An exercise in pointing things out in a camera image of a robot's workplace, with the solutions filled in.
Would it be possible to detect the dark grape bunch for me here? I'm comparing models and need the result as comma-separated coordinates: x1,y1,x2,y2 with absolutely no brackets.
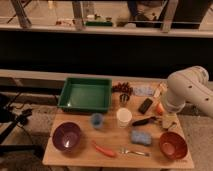
112,82,133,95

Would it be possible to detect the black rectangular block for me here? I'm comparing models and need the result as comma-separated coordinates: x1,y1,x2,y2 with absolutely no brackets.
138,98,153,114

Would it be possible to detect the black tripod stand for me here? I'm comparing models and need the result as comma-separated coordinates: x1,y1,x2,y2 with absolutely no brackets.
0,93,44,158

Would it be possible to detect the black handled brush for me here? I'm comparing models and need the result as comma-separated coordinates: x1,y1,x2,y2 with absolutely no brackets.
132,117,157,126

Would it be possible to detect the red yellow apple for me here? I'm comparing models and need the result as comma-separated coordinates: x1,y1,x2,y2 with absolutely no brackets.
155,103,165,115

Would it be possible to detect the red bowl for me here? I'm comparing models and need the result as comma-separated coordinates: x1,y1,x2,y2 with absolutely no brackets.
159,132,188,160

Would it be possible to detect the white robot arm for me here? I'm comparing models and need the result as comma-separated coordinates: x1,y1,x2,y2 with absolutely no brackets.
161,66,213,118

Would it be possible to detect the clear plastic bag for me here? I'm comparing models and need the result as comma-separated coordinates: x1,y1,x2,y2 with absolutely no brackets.
133,86,154,97

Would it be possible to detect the green plastic tray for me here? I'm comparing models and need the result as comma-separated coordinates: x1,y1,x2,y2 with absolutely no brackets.
58,78,112,113

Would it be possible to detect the silver fork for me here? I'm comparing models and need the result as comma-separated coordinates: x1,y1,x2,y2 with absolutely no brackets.
121,147,150,157

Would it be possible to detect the purple bowl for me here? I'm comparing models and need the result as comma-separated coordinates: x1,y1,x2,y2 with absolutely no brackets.
52,122,82,152

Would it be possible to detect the yellow banana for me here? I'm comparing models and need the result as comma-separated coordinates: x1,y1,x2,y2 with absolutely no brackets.
153,83,167,98

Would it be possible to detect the blue plastic cup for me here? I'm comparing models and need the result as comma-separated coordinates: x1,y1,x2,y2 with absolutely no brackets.
90,113,104,129

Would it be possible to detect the small metal cup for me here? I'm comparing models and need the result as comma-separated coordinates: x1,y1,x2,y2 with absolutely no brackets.
119,93,130,106

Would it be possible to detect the blue sponge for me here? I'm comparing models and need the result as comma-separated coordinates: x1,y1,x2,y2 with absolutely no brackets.
131,130,152,146

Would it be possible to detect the white paper cup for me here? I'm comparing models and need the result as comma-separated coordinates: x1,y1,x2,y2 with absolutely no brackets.
116,108,132,127

